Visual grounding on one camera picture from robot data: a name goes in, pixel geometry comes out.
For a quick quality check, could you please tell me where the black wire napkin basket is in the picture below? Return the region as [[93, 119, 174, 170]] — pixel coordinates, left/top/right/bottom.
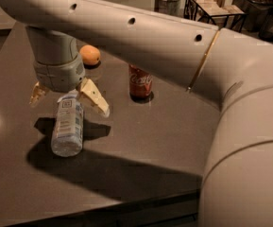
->
[[183, 0, 247, 32]]

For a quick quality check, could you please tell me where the dark snack dispenser box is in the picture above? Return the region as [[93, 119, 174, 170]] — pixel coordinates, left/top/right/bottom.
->
[[232, 0, 273, 32]]

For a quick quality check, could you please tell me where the orange fruit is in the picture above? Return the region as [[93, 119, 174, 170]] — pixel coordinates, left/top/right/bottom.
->
[[79, 45, 101, 66]]

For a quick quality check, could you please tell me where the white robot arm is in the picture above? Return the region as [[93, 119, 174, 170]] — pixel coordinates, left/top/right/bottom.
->
[[0, 0, 273, 227]]

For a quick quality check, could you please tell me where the red cola can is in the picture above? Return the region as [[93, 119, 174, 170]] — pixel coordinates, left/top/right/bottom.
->
[[128, 65, 152, 99]]

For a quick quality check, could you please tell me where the clear plastic water bottle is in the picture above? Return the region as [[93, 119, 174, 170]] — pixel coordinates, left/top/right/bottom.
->
[[51, 93, 83, 157]]

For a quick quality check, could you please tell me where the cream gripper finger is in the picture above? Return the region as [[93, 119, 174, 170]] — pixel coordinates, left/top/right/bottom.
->
[[77, 78, 110, 117], [29, 82, 49, 107]]

